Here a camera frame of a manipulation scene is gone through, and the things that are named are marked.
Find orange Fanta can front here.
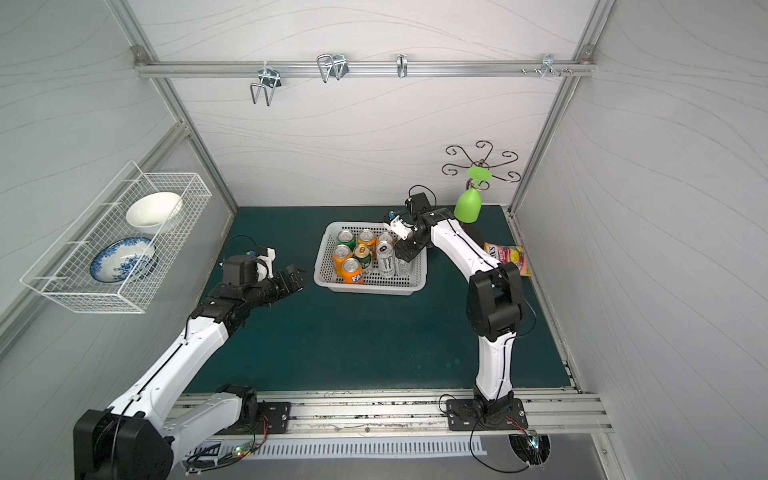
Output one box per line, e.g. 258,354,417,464
341,257,363,284

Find orange fanta can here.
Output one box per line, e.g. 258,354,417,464
341,257,363,284
377,231,395,245

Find white perforated plastic basket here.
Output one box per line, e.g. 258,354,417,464
313,221,429,296

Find white Monster can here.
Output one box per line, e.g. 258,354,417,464
393,239,411,278
376,241,396,278

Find orange soda can yellow band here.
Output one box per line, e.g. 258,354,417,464
332,244,353,277

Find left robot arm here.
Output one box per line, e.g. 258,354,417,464
73,265,304,479

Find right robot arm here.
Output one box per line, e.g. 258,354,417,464
386,208,524,417

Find orange Fanta can back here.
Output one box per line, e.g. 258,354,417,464
377,231,395,245

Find orange soda can back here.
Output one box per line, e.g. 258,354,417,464
357,229,377,253

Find green gold-top can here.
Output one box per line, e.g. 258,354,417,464
353,244,373,275

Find green Sprite can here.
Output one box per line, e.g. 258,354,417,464
336,229,357,251

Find green lamp with dark base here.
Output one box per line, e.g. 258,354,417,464
454,167,491,247

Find Fox's candy bag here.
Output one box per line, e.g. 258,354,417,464
484,243,532,277

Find white bowl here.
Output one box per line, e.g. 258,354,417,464
125,192,184,235

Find blue patterned plate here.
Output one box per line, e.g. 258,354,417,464
89,237,156,283

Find metal hook middle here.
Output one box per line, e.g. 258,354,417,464
316,53,349,83

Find double metal hook left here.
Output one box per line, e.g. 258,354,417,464
249,64,282,106

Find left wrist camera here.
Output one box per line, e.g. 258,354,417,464
222,247,276,287

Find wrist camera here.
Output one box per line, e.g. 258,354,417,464
384,192,433,240
222,247,276,287

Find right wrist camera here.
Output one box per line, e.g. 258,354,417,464
384,192,433,240

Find black scroll wall hook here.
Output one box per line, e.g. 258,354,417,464
441,140,522,192

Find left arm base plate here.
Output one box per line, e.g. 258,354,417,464
217,401,292,437

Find white wire wall basket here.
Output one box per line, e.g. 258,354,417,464
20,162,212,314

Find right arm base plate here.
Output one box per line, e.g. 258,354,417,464
440,396,528,432

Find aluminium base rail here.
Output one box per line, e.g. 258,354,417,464
161,389,614,442

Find metal rail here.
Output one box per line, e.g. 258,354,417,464
135,58,597,80

